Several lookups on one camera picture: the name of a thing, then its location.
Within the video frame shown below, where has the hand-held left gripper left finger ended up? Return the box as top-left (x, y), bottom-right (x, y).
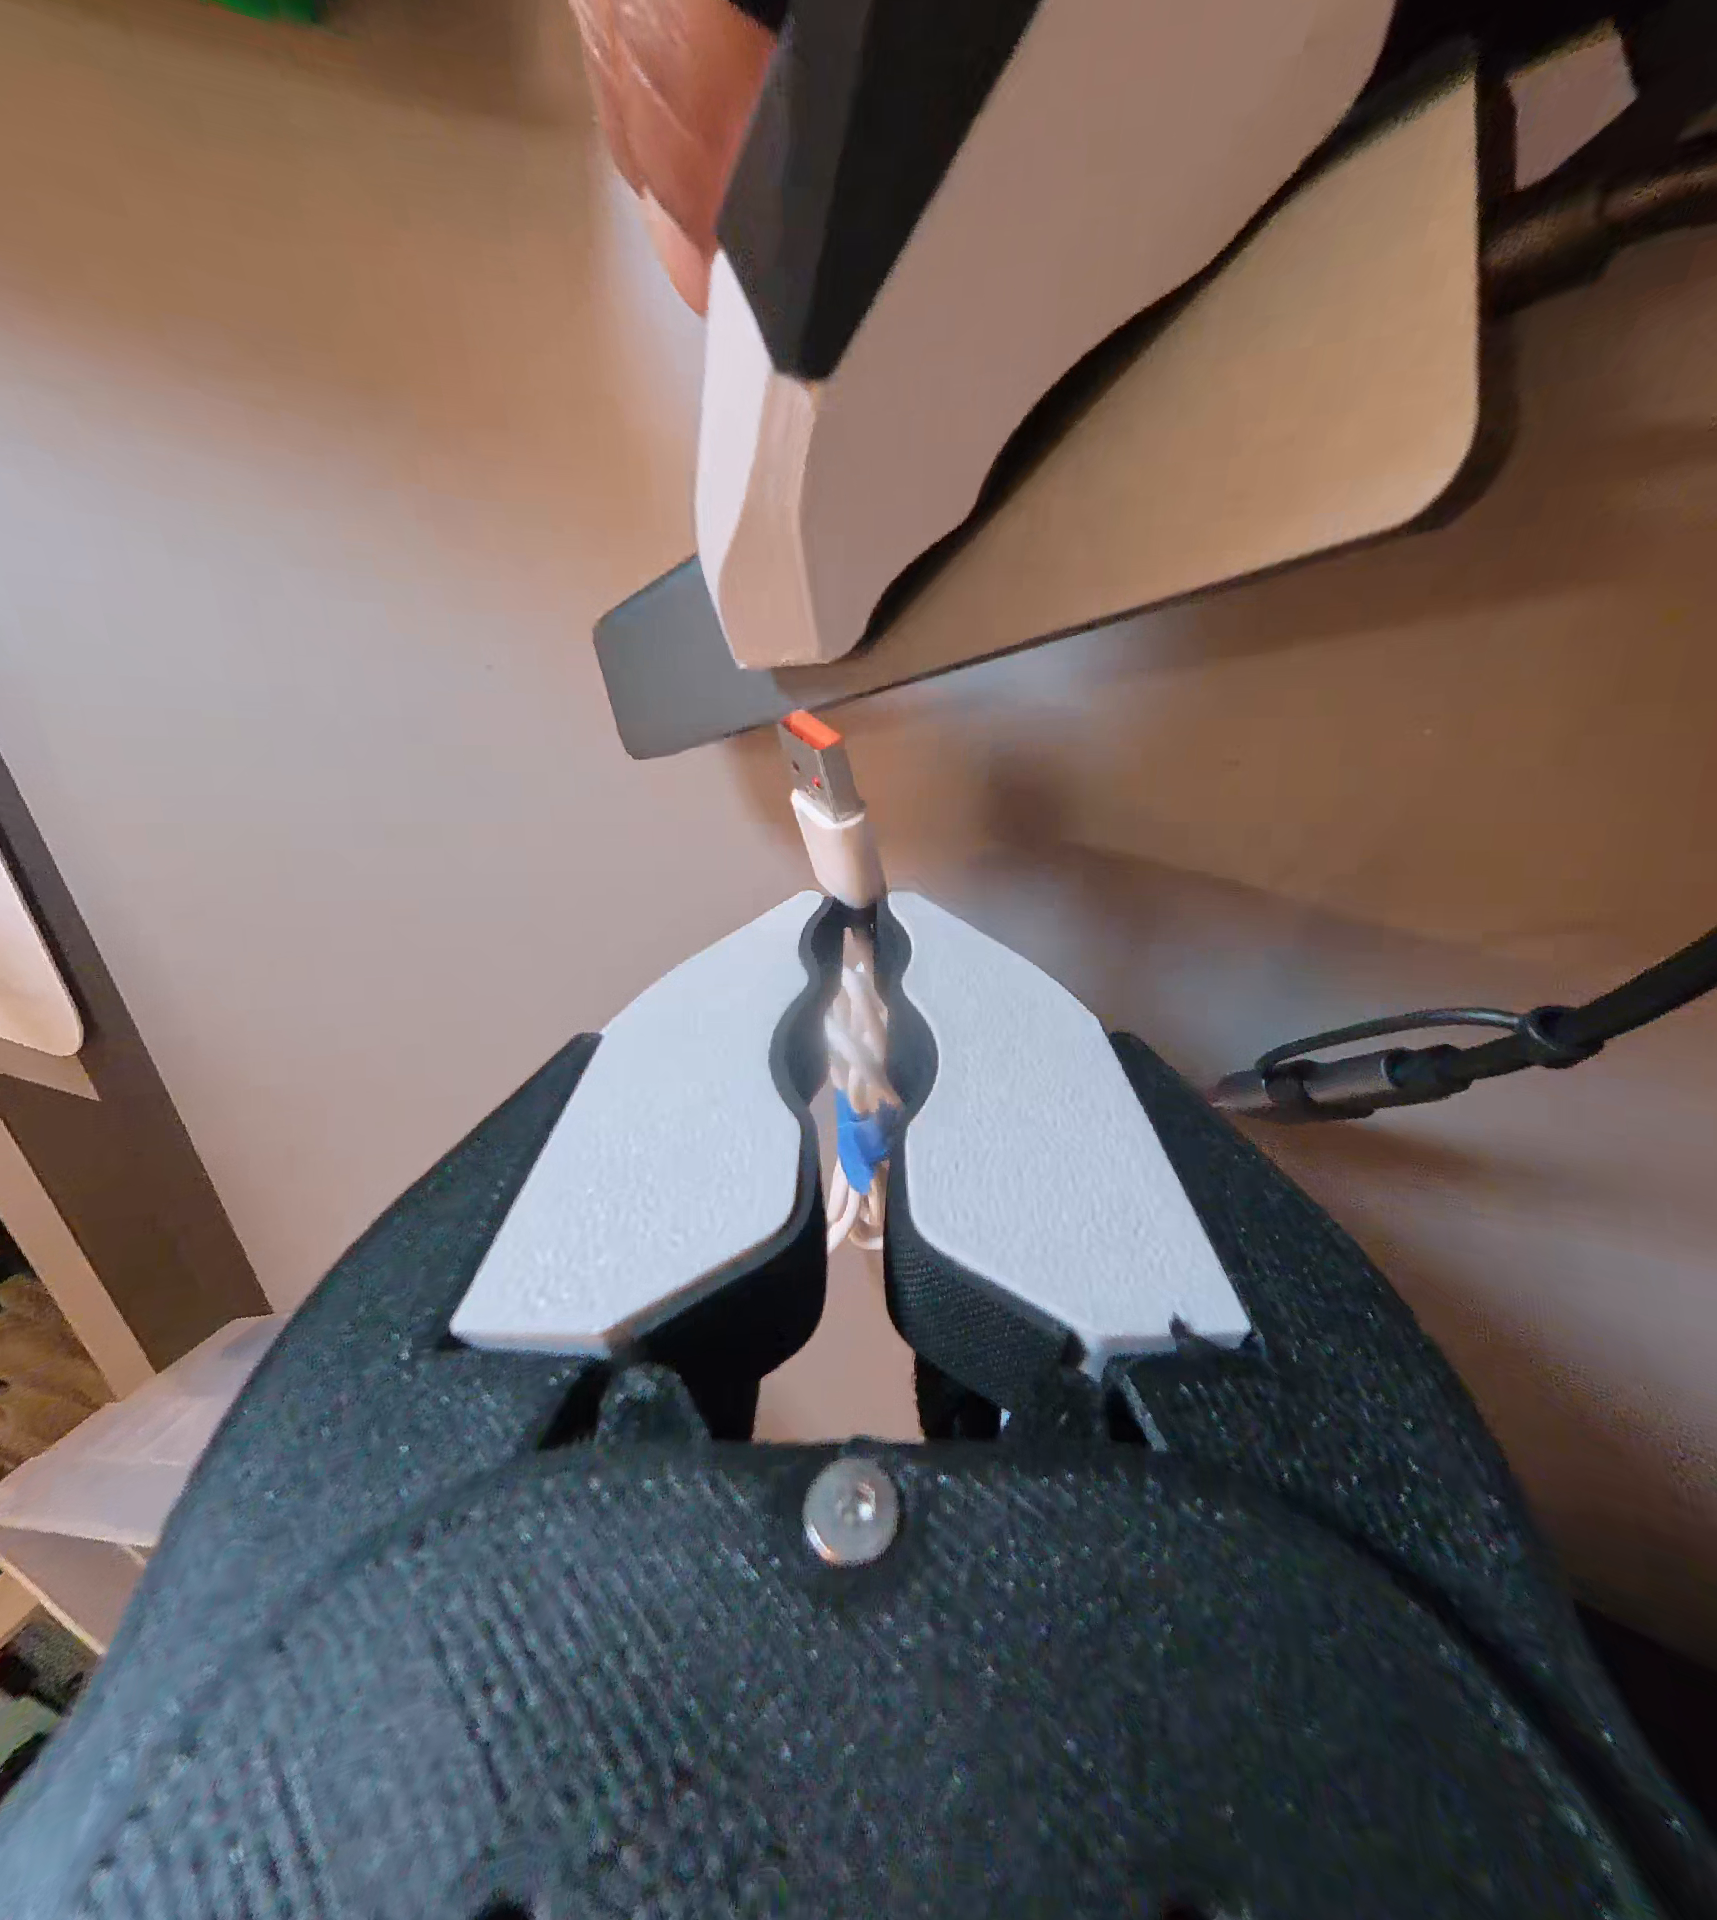
top-left (450, 889), bottom-right (825, 1404)

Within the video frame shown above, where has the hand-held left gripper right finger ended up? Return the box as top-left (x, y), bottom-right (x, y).
top-left (881, 889), bottom-right (1257, 1417)

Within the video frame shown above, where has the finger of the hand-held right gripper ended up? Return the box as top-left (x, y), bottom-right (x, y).
top-left (1512, 37), bottom-right (1648, 193)
top-left (692, 0), bottom-right (1403, 673)

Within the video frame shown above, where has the grey slim usb hub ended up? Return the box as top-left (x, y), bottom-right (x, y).
top-left (592, 42), bottom-right (1717, 1129)

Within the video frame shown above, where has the white usb cable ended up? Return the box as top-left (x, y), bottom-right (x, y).
top-left (776, 711), bottom-right (903, 1261)

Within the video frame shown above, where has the person's right hand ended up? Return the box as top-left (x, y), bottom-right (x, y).
top-left (571, 0), bottom-right (776, 314)

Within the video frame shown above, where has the clear plastic bin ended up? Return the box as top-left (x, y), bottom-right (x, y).
top-left (0, 1316), bottom-right (275, 1652)

